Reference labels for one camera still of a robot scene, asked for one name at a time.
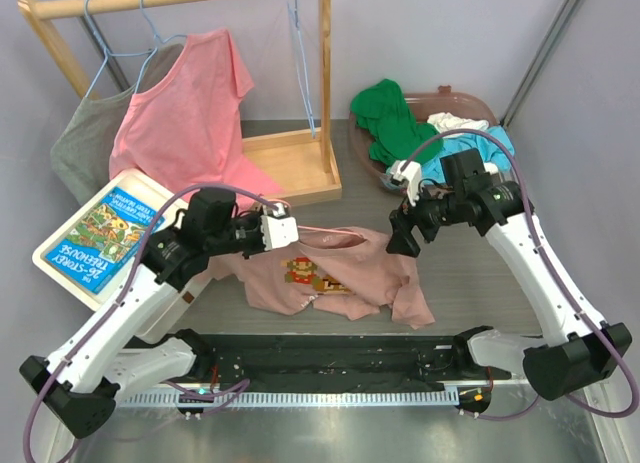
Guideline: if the white plastic storage box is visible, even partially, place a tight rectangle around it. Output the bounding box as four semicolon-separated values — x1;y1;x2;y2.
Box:
31;168;211;342

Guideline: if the light blue t shirt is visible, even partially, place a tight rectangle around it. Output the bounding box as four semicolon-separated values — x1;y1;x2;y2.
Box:
369;123;511;183

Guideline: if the grey t shirt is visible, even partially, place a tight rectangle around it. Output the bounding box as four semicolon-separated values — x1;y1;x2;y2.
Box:
50;44;184;205

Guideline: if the blue empty wire hanger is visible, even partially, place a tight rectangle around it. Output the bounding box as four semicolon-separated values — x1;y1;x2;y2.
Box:
287;0;317;137

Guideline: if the white slotted cable duct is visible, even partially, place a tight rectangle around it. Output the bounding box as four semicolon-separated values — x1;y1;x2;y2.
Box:
120;387;459;410

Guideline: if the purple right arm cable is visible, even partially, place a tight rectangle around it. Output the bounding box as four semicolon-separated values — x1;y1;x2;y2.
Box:
399;128;634;422

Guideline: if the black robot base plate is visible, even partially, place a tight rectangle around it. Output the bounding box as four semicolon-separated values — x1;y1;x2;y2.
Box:
154;332;514;387

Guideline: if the white cloth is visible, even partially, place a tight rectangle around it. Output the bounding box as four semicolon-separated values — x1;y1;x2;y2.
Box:
422;112;504;183

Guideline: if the wooden clothes rack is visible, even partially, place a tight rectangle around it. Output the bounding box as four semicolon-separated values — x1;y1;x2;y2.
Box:
17;0;342;205

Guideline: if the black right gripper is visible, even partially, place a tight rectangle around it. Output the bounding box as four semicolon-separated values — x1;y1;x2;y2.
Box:
386;177;464;257

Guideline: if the brown oval laundry basket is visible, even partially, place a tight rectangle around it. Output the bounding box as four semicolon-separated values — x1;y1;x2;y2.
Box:
348;86;498;193

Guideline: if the blue hanger with pink shirt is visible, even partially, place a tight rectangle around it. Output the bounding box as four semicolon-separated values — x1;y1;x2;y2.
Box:
133;0;189;92

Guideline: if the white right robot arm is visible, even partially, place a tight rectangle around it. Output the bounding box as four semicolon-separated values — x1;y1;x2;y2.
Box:
386;149;632;401

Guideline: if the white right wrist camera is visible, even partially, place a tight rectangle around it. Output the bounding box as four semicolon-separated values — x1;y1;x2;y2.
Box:
387;160;422;207

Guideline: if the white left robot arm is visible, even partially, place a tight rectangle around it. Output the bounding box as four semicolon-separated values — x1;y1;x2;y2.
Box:
19;184;277;442

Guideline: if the bright pink t shirt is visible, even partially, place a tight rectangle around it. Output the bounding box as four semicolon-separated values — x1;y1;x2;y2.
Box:
109;29;283;196

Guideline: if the green t shirt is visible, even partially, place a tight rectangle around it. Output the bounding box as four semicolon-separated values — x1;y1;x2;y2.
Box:
350;79;439;167

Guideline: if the blue treehouse book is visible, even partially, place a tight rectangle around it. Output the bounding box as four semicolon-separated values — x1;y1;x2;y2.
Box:
45;187;156;294

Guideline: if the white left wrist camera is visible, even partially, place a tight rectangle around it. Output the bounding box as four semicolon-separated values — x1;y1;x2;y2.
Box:
260;202;299;251

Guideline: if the dusty pink mario t shirt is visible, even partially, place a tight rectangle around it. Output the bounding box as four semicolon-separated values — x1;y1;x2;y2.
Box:
208;227;435;329

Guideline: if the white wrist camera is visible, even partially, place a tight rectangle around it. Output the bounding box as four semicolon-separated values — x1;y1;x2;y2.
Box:
260;202;299;251
387;160;422;207

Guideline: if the blue hanger with grey shirt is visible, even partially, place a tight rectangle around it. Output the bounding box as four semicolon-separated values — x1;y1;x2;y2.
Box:
82;0;154;100

